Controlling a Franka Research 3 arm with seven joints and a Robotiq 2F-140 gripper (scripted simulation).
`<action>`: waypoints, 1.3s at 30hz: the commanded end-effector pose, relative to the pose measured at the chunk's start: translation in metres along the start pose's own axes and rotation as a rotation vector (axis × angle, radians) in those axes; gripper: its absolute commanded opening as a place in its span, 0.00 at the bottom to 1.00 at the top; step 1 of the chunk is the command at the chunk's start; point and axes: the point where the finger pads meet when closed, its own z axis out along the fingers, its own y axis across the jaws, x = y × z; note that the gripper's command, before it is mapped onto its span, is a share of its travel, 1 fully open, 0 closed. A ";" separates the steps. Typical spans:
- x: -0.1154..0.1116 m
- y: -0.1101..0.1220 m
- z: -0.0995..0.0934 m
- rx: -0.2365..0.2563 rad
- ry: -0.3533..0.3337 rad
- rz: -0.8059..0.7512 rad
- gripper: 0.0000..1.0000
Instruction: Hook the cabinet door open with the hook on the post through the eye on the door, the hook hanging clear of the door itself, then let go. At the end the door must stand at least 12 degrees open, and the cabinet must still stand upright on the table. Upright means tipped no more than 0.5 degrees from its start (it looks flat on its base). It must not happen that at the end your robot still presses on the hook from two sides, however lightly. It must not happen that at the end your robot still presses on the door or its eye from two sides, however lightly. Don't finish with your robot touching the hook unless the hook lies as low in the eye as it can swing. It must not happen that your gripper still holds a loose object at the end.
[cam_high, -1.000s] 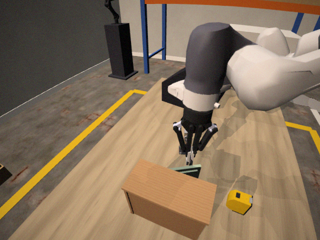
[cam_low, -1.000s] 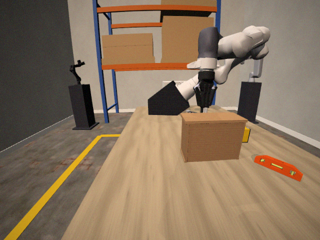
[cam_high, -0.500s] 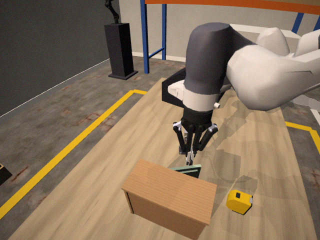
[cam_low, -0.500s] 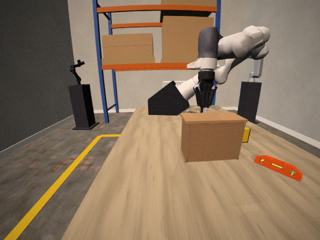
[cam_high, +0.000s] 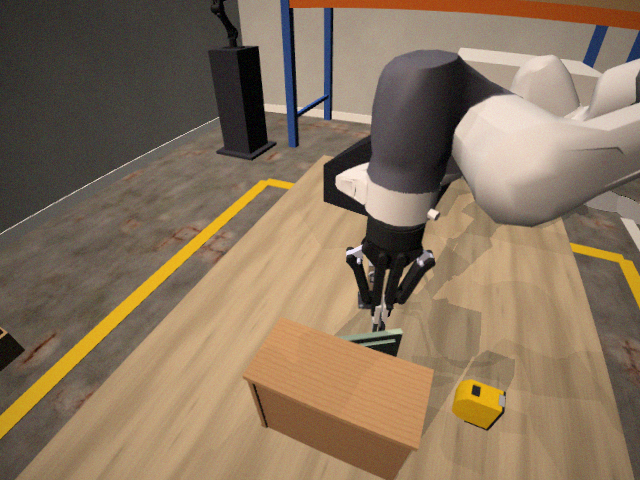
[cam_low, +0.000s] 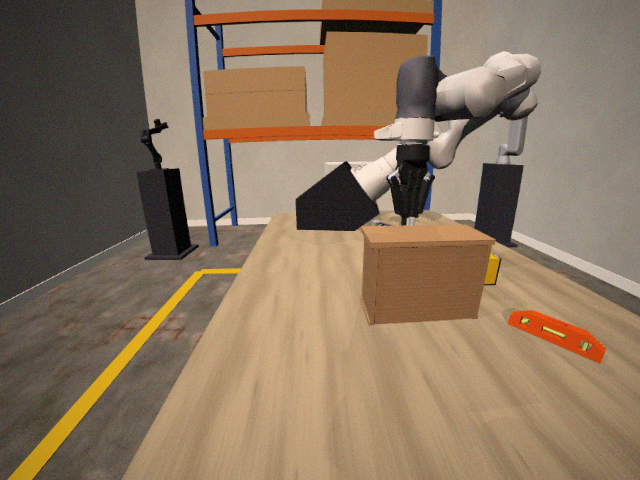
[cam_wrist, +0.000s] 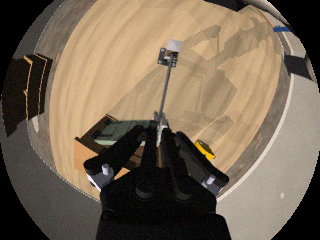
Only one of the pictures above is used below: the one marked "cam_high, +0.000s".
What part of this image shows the brown wooden cabinet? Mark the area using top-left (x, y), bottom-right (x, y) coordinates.
top-left (242, 317), bottom-right (434, 480)

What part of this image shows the yellow tape measure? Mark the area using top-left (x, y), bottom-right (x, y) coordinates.
top-left (452, 379), bottom-right (506, 431)

